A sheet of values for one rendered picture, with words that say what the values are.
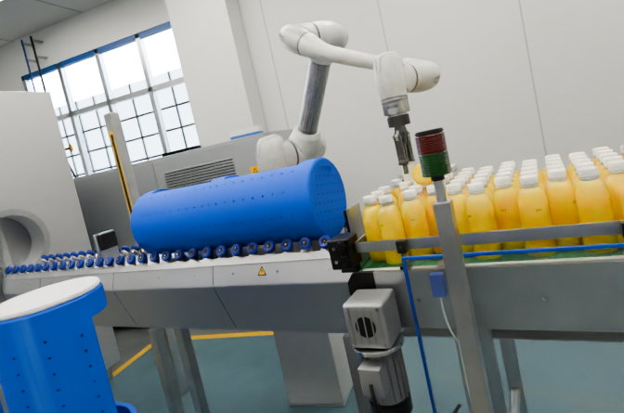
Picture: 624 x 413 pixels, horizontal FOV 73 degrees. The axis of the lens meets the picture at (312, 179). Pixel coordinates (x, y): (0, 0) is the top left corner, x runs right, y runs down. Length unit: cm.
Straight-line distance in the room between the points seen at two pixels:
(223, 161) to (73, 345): 224
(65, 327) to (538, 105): 378
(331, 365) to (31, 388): 134
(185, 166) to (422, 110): 220
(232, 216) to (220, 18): 320
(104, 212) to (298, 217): 293
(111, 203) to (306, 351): 241
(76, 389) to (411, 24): 373
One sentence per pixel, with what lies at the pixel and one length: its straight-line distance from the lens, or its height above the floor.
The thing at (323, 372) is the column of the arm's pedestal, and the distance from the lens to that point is 228.
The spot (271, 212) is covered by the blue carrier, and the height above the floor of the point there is 109.
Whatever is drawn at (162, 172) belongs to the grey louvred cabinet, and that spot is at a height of 132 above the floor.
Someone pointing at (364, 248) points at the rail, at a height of 96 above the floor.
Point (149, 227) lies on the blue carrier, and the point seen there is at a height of 110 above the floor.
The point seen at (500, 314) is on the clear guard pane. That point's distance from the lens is 114.
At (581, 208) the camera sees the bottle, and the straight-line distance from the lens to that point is 115.
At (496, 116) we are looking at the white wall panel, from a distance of 413.
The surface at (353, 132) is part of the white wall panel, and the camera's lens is 423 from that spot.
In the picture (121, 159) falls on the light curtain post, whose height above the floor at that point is 143.
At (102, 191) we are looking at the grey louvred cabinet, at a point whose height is 128.
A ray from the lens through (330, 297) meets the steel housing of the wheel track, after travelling 144.
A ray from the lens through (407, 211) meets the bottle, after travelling 122.
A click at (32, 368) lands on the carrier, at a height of 89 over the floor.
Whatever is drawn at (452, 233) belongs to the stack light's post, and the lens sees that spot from 97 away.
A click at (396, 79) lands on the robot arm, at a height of 143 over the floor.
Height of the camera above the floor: 128
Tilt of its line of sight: 5 degrees down
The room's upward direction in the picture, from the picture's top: 12 degrees counter-clockwise
